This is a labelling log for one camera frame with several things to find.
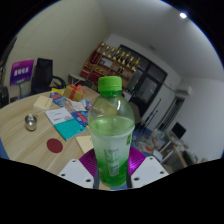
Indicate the purple sign board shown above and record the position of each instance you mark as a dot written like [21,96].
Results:
[21,71]

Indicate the round ceiling lamp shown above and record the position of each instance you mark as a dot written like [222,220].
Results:
[183,15]

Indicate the flat round red coaster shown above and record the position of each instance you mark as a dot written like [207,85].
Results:
[54,145]

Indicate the black microphone stand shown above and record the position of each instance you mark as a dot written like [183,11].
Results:
[152,115]

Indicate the small white side table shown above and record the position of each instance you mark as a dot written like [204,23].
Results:
[76,77]

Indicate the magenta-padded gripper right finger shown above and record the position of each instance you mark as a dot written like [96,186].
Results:
[150,170]

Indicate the blue red booklet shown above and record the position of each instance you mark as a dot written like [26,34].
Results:
[59,99]
[80,117]

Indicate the black computer monitor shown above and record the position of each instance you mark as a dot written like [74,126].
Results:
[179,130]

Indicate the green drink bottle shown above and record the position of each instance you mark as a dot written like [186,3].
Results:
[111,133]

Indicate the black office chair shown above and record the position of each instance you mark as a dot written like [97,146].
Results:
[43,75]

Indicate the teal book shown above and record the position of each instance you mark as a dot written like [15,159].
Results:
[69,129]

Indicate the black trash can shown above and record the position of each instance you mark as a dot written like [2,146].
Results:
[3,96]

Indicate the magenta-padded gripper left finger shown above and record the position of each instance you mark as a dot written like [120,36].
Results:
[73,173]

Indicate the wooden shelf unit with trophies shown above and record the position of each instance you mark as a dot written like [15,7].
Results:
[110,65]

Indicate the yellow gift box red ribbon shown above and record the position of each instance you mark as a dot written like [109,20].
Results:
[74,93]

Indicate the white booklet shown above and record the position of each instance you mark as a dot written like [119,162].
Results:
[58,116]

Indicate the black framed glass door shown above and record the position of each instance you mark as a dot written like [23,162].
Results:
[150,86]

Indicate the cream book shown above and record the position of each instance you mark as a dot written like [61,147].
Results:
[42,103]

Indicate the white air conditioner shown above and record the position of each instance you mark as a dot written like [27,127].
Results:
[184,90]

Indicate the small steel cup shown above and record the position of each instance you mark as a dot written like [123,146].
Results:
[31,122]

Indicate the beige notebook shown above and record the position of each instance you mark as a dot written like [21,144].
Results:
[85,144]

